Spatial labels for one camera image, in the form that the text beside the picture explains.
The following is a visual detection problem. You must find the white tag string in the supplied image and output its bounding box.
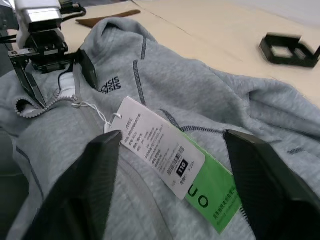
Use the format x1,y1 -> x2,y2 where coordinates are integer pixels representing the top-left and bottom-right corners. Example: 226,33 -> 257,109
72,101 -> 124,134

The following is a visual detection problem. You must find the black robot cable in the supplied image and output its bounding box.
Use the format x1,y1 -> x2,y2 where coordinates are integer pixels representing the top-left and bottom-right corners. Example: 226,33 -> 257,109
59,1 -> 87,21

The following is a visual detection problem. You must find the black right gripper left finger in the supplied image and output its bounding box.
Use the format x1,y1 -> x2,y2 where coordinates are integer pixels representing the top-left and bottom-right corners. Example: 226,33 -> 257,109
21,129 -> 124,240

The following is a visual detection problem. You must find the grey zipper pull tab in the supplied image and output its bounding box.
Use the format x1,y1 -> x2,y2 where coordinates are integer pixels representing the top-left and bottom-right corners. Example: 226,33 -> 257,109
71,63 -> 83,109

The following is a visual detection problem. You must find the white printed hang tag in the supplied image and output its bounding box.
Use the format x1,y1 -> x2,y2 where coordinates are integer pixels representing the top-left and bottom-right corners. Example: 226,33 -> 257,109
109,96 -> 207,202

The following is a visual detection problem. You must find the green hang tag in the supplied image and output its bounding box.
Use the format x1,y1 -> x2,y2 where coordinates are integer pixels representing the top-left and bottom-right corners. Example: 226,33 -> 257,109
172,119 -> 244,235

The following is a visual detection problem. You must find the grey zip-up jacket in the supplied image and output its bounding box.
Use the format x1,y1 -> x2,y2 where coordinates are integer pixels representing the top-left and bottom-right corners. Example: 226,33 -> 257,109
0,17 -> 320,240

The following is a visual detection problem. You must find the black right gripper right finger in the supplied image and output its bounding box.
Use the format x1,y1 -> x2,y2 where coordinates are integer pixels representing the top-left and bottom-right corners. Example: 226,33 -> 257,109
224,128 -> 320,240

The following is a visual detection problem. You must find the brown wooden stick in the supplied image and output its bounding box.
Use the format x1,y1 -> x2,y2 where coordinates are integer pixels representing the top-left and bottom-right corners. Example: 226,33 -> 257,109
74,9 -> 142,28

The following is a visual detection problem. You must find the black rectangular frame holder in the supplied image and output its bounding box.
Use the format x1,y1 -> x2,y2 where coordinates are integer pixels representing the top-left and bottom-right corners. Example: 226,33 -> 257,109
258,31 -> 320,69

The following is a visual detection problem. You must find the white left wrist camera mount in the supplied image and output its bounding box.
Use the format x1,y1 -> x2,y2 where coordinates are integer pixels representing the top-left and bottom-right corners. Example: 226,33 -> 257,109
13,0 -> 64,49

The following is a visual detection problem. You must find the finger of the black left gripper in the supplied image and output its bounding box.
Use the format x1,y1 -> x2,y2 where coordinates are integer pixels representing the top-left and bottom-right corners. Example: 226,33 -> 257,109
9,56 -> 48,111
72,48 -> 99,90

